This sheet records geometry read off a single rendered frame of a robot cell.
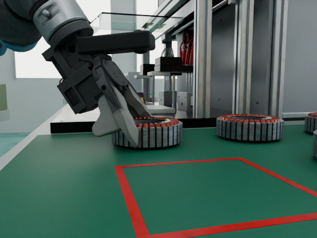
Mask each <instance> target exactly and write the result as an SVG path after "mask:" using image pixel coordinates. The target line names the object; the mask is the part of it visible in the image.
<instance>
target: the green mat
mask: <svg viewBox="0 0 317 238"><path fill-rule="evenodd" d="M304 126H305V124H302V125H284V132H283V138H281V139H279V140H277V141H274V142H273V141H272V142H262V143H261V142H257V143H255V142H254V141H253V142H252V143H250V142H249V140H248V141H247V142H244V141H241V142H239V141H234V140H229V139H224V138H221V137H220V136H218V135H217V134H216V128H196V129H183V140H182V142H180V143H179V144H177V145H176V146H173V147H169V148H163V149H162V148H159V149H155V148H154V149H150V148H149V147H148V149H147V150H145V149H143V148H142V149H138V148H136V149H133V148H130V149H129V148H124V147H120V146H118V145H117V144H114V143H113V142H112V135H111V134H108V135H105V136H101V137H96V136H95V135H94V134H93V133H77V134H53V135H37V136H36V137H35V138H34V139H33V140H32V141H31V142H30V143H29V144H28V145H27V146H26V147H25V148H24V149H23V150H22V151H20V152H19V153H18V154H17V155H16V156H15V157H14V158H13V159H12V160H11V161H10V162H9V163H8V164H7V165H6V166H5V167H4V168H3V169H1V170H0V238H137V237H136V234H135V231H134V228H133V225H132V221H131V218H130V215H129V212H128V209H127V206H126V203H125V199H124V196H123V193H122V190H121V187H120V184H119V181H118V178H117V174H116V171H115V168H114V166H122V165H136V164H149V163H163V162H183V161H196V160H210V159H223V158H237V157H241V158H244V159H246V160H248V161H250V162H252V163H254V164H256V165H258V166H260V167H263V168H265V169H267V170H269V171H271V172H273V173H276V174H278V175H280V176H282V177H284V178H286V179H289V180H291V181H293V182H295V183H297V184H299V185H301V186H304V187H306V188H308V189H310V190H312V191H315V192H317V158H316V157H315V156H313V154H312V147H313V134H311V133H309V132H308V131H306V130H304ZM122 169H123V172H124V174H125V177H126V179H127V182H128V184H129V187H130V189H131V191H132V194H133V196H134V198H135V201H136V203H137V206H138V208H139V211H140V213H141V215H142V218H143V221H144V223H145V225H146V228H147V230H148V233H149V235H154V234H161V233H168V232H175V231H182V230H192V229H199V228H206V227H214V226H221V225H228V224H235V223H242V222H249V221H259V220H266V219H273V218H280V217H287V216H295V215H301V214H308V213H317V197H315V196H313V195H311V194H308V193H306V192H304V191H302V190H300V189H298V188H296V187H294V186H292V185H290V184H288V183H286V182H284V181H282V180H280V179H278V178H275V177H273V176H271V175H269V174H267V173H265V172H263V171H261V170H259V169H257V168H255V167H253V166H251V165H249V164H247V163H244V162H242V161H240V160H225V161H206V162H193V163H180V164H166V165H153V166H140V167H127V168H122ZM189 238H317V219H316V220H309V221H300V222H293V223H286V224H279V225H273V226H266V227H259V228H252V229H243V230H237V231H230V232H223V233H217V234H209V235H203V236H196V237H189Z"/></svg>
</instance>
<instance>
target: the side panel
mask: <svg viewBox="0 0 317 238"><path fill-rule="evenodd" d="M313 112H317V0H274V5H273V25H272V45H271V66H270V86H269V106H268V115H270V116H276V117H279V118H280V119H283V120H284V125H302V124H305V115H308V114H309V113H313Z"/></svg>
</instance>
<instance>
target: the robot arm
mask: <svg viewBox="0 0 317 238"><path fill-rule="evenodd" d="M93 33H94V30H93V28H92V27H91V25H90V24H89V20H88V18H87V16H86V15H85V14H84V12H83V11H82V9H81V8H80V6H79V4H78V3H77V1H76V0H0V56H2V55H4V54H5V53H6V51H7V48H9V49H11V50H12V51H15V52H27V51H30V50H32V49H33V48H34V47H35V46H36V45H37V43H38V41H39V40H40V39H41V38H42V37H43V38H44V40H45V41H46V43H47V44H48V45H50V47H49V48H48V49H47V50H46V51H44V52H43V53H42V56H43V57H44V59H45V60H46V61H49V62H52V63H53V65H54V66H55V68H56V69H57V71H58V72H59V74H60V75H61V77H62V79H63V81H62V82H61V80H62V79H61V80H60V81H59V85H57V88H58V89H59V90H60V92H61V93H62V95H63V97H64V98H65V100H66V101H67V103H68V104H69V106H70V107H71V109H72V110H73V112H74V113H75V115H76V114H81V113H85V112H89V111H93V110H94V109H96V108H98V107H99V110H100V116H99V117H98V119H97V120H96V122H95V123H94V125H93V126H92V132H93V134H94V135H95V136H96V137H101V136H105V135H108V134H112V133H115V132H118V131H121V130H122V131H123V133H124V135H125V136H126V138H127V139H128V141H129V142H130V143H131V145H132V146H133V148H137V147H138V144H139V130H138V128H137V126H136V125H135V123H134V120H133V117H145V118H147V117H148V116H149V117H150V118H151V117H152V115H151V113H150V112H149V110H148V108H147V107H146V105H145V104H144V102H143V101H142V99H141V97H140V96H139V94H138V93H137V92H136V90H135V89H134V87H133V86H132V85H131V83H130V82H129V81H128V80H127V78H126V77H125V76H124V74H123V72H122V71H121V70H120V68H119V67H118V66H117V64H116V63H115V62H113V61H112V57H111V56H110V55H109V54H120V53H130V52H134V53H136V54H145V53H147V52H148V51H153V50H155V48H156V44H155V36H154V35H153V34H152V33H151V32H150V31H148V30H143V29H137V30H134V31H133V32H126V33H117V34H104V35H94V36H93Z"/></svg>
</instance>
